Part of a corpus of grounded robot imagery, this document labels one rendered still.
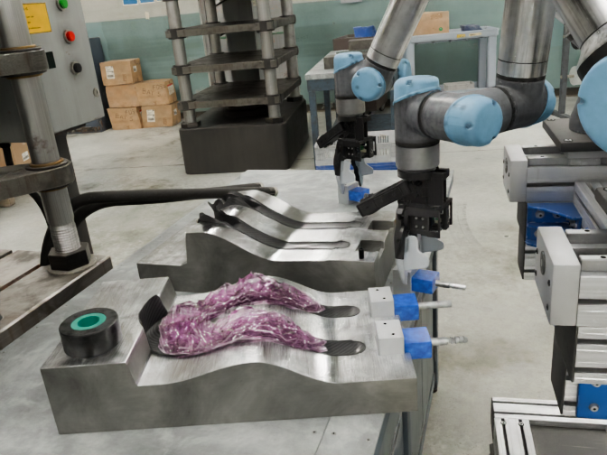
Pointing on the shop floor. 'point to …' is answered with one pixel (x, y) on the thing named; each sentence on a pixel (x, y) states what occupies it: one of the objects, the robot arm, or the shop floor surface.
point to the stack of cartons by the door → (137, 97)
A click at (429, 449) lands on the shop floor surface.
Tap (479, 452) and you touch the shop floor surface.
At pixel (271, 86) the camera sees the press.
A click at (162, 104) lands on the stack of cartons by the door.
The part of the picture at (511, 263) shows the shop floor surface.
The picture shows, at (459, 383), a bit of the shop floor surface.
